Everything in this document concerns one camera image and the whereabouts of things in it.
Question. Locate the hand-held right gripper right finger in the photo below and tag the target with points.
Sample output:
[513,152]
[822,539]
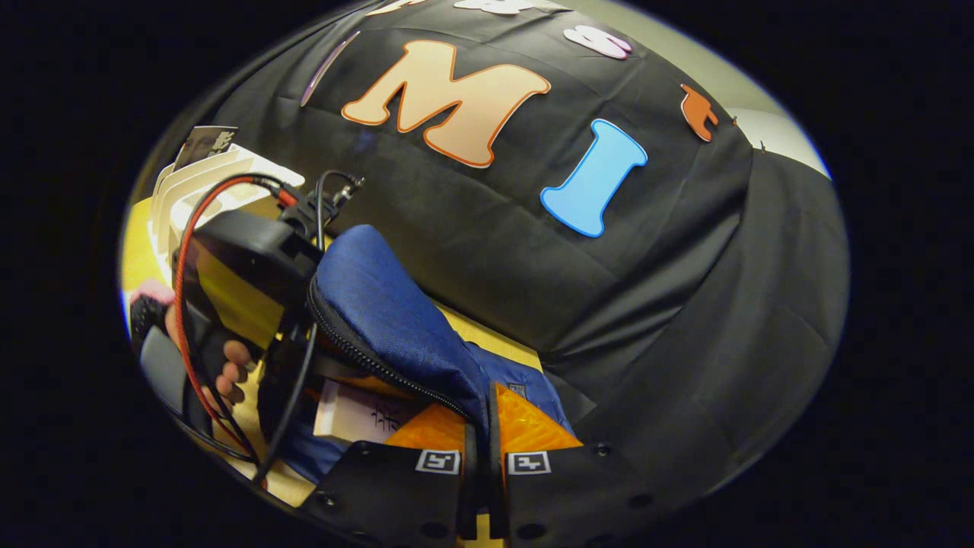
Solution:
[496,495]

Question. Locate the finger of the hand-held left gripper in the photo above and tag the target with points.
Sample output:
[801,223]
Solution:
[358,385]

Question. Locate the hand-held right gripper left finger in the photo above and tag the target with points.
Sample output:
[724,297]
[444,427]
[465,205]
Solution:
[467,495]

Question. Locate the pink cover book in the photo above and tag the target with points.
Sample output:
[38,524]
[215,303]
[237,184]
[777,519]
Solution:
[350,415]

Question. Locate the white plastic bookshelf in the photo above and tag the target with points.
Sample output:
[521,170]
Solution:
[190,198]

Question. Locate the blue schoolbag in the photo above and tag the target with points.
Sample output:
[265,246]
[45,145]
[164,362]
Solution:
[380,304]

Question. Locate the dark cover book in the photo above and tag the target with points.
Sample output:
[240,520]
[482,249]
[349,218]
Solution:
[205,144]

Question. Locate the black backdrop cloth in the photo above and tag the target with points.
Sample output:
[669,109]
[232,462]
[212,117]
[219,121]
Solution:
[685,304]

